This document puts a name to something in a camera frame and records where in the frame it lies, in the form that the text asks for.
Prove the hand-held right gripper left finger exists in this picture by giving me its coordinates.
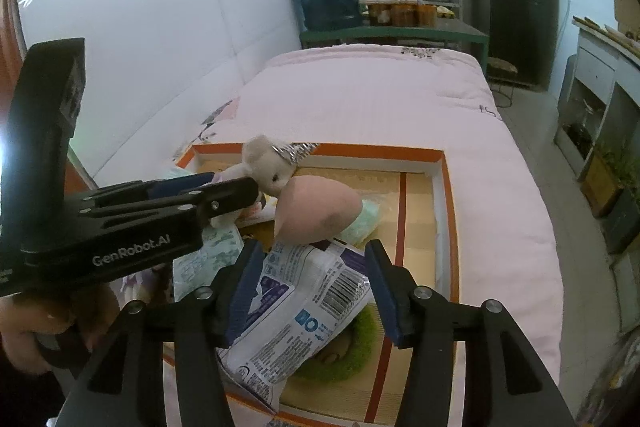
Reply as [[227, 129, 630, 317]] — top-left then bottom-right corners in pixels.
[[62, 239, 266, 427]]

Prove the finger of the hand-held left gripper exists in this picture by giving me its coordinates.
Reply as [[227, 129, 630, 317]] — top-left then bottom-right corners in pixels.
[[92, 171, 217, 204], [80, 176, 261, 234]]

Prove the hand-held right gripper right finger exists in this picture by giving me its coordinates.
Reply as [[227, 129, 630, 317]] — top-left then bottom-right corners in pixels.
[[364, 239, 576, 427]]

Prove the orange rimmed cardboard box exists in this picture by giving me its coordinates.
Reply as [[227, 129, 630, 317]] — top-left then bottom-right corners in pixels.
[[162, 142, 458, 427]]

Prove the plush bear with pink bow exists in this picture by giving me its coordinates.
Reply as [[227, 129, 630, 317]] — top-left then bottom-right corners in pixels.
[[210, 134, 321, 228]]

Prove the green fuzzy scrunchie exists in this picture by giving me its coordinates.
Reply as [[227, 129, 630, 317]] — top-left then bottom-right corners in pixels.
[[295, 304, 375, 380]]

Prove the green tissue pack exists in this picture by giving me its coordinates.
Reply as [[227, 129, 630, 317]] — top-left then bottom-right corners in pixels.
[[172, 224, 246, 303]]

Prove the white purple plastic packet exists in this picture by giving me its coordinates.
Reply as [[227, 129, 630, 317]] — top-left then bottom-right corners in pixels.
[[215, 239, 373, 413]]

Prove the mint green sponge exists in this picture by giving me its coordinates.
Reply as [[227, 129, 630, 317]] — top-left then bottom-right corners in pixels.
[[337, 199, 383, 243]]

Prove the pink makeup sponge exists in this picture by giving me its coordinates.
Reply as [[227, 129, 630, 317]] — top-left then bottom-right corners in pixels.
[[274, 174, 365, 244]]

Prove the person's left hand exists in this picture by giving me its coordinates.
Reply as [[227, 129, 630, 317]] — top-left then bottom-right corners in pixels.
[[0, 283, 122, 375]]

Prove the brown wooden door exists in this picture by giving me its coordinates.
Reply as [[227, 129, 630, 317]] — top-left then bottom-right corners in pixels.
[[0, 0, 31, 72]]

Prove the amber food jar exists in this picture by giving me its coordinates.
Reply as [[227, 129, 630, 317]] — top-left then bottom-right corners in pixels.
[[367, 2, 391, 27], [390, 2, 416, 27], [415, 3, 439, 27]]

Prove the potted plant box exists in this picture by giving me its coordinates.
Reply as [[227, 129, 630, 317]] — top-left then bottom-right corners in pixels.
[[580, 147, 631, 218]]

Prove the round wooden stool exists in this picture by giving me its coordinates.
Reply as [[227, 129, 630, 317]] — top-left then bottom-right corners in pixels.
[[487, 57, 521, 108]]

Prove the green table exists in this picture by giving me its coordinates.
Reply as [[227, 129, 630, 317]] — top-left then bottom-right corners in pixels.
[[299, 18, 491, 75]]

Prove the grey kitchen counter cabinet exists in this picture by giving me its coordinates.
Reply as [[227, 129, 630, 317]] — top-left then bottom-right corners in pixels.
[[552, 16, 640, 258]]

